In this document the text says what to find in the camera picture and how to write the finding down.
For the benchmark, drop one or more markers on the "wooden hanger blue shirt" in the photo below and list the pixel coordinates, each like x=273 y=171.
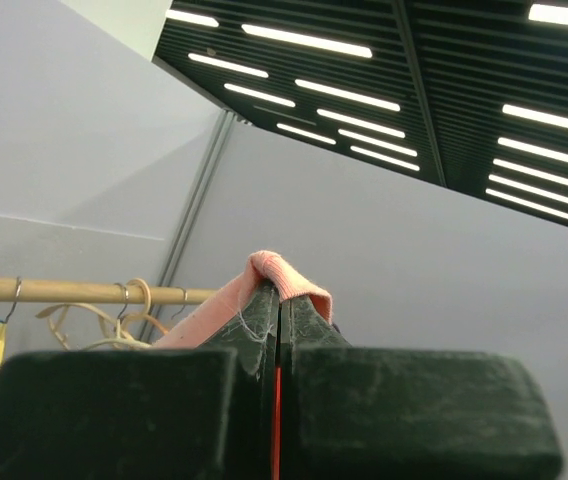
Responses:
x=4 y=322

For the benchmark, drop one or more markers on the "wooden clothes rack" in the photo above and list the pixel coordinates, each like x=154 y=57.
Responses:
x=57 y=291

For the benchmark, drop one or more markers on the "wooden hanger with metal hook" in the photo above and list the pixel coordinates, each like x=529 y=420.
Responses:
x=157 y=311

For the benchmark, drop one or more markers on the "pink t shirt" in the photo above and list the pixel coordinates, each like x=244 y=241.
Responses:
x=229 y=301

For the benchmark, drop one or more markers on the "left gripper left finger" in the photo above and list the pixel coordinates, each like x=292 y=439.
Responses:
x=202 y=413

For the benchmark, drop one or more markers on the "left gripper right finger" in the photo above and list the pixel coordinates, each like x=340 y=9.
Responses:
x=348 y=412

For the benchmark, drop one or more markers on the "wooden hanger beige shirt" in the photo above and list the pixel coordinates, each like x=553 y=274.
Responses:
x=57 y=318

